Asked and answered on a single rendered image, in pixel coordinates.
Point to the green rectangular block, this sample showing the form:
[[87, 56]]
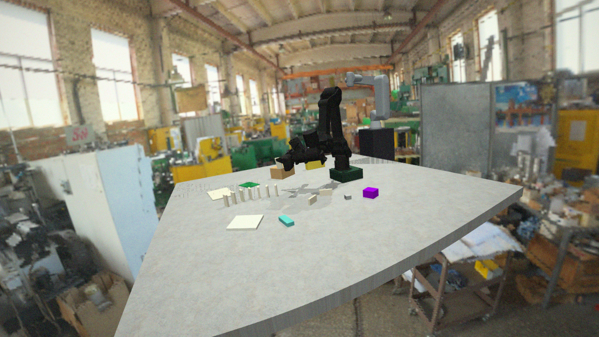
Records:
[[249, 184]]

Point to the turquoise rectangular block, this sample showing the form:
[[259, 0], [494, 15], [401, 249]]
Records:
[[286, 221]]

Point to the yellow rectangular block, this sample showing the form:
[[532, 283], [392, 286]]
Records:
[[314, 165]]

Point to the purple block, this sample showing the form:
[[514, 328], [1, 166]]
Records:
[[370, 192]]

